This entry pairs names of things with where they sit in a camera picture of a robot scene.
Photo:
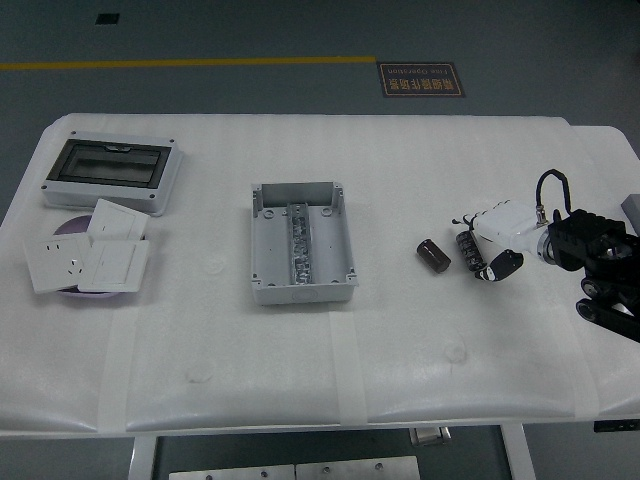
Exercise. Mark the white foam mat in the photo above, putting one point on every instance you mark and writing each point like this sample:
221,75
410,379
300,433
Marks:
200,325

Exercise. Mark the white switch panel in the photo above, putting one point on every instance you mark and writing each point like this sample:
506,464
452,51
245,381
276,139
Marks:
117,220
115,265

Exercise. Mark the white socket panel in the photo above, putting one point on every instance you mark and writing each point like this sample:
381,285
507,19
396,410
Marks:
50,262

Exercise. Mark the open grey junction box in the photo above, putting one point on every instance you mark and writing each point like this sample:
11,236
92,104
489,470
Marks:
270,260

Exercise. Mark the white table leg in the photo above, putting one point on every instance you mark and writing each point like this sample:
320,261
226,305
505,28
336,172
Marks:
520,452

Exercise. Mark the purple plate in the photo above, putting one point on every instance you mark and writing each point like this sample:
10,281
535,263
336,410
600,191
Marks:
72,229

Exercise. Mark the grey metal plate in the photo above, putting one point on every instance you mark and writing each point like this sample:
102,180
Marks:
230,473
357,469

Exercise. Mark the long black printed battery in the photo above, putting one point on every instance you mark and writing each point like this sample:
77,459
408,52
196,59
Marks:
467,249

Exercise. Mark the grey block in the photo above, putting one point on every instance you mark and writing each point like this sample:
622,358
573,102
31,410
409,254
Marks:
631,210

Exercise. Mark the white tape strip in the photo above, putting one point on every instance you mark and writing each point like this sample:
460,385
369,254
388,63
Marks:
586,395
348,370

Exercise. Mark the grey box with dark window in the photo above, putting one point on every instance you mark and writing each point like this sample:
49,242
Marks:
110,165

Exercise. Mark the metal mounting rail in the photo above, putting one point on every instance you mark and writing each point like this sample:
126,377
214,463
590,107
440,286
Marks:
300,240

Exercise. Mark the short brown cylindrical battery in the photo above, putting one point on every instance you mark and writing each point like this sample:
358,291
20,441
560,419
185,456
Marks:
433,256

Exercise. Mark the black table control panel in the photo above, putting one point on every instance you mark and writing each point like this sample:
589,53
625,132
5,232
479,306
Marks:
615,427

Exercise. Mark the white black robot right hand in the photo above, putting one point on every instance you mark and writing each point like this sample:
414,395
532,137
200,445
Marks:
505,222

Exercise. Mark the metal bracket under table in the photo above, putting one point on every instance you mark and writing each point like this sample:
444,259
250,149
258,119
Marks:
430,436

